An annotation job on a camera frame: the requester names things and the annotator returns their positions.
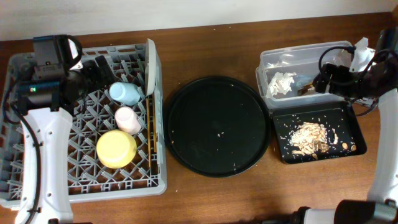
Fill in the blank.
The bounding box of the clear plastic bin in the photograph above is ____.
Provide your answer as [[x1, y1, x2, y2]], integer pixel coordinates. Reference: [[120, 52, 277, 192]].
[[256, 40, 351, 110]]

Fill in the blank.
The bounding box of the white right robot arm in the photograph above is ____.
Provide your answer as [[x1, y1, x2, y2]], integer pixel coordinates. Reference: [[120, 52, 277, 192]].
[[289, 27, 397, 224]]

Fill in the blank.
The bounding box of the pink plastic cup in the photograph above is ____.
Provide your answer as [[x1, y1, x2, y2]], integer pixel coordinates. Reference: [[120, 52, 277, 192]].
[[114, 106, 141, 135]]

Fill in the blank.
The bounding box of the white tissue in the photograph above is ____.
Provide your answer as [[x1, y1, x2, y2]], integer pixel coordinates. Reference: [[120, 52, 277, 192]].
[[266, 72, 297, 98]]

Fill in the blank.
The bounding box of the food scraps pile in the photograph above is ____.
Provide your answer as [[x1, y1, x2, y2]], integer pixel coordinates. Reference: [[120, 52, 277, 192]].
[[289, 121, 358, 160]]

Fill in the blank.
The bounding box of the yellow bowl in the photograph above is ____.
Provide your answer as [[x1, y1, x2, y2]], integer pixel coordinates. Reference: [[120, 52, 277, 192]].
[[96, 130, 137, 169]]

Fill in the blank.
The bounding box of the wooden chopstick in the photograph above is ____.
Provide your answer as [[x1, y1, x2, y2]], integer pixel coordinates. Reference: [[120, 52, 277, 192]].
[[152, 92, 157, 154], [146, 98, 152, 170]]

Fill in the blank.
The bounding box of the black rectangular tray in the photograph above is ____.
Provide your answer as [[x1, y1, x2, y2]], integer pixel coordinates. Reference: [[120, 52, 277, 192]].
[[273, 101, 368, 164]]

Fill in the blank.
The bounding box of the grey round plate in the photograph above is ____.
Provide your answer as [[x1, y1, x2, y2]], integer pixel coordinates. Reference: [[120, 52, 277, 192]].
[[145, 39, 157, 96]]

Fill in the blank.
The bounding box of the round black tray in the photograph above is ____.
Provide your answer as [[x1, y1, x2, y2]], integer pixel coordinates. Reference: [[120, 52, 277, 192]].
[[164, 77, 272, 178]]

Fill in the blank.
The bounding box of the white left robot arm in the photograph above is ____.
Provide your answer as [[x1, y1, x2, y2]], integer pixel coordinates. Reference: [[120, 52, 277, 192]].
[[11, 35, 116, 223]]

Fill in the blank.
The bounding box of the grey dish rack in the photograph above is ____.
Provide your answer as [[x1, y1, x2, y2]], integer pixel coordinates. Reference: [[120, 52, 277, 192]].
[[0, 43, 168, 209]]

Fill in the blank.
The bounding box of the light blue plastic cup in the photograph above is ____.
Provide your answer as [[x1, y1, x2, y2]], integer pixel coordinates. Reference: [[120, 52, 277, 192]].
[[109, 82, 141, 106]]

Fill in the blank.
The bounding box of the gold brown snack wrapper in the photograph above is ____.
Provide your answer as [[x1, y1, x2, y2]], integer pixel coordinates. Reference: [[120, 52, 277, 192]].
[[297, 84, 316, 96]]

